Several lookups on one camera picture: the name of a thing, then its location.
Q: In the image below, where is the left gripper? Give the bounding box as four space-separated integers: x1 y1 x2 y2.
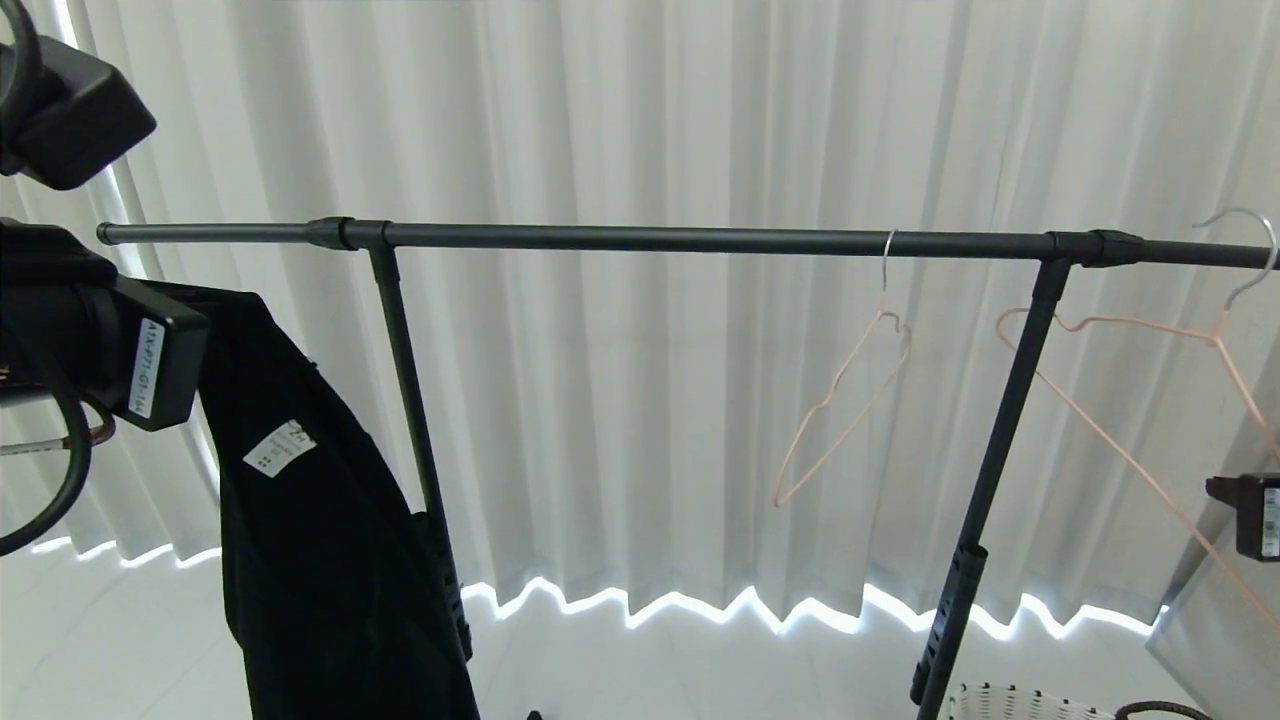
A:
0 220 211 433

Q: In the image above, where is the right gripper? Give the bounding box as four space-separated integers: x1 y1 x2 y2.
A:
1205 473 1280 561

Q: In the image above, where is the black garment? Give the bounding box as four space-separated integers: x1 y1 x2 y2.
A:
195 285 481 720

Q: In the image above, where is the white laundry basket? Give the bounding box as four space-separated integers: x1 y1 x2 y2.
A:
945 683 1216 720

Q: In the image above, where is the black clothes rack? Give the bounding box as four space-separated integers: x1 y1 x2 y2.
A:
97 217 1280 720

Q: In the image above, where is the white curtain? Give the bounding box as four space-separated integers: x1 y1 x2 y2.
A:
0 0 1280 641

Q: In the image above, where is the black cable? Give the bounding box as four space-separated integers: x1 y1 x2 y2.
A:
0 0 93 557

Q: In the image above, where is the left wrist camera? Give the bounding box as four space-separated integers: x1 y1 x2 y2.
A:
0 35 158 191

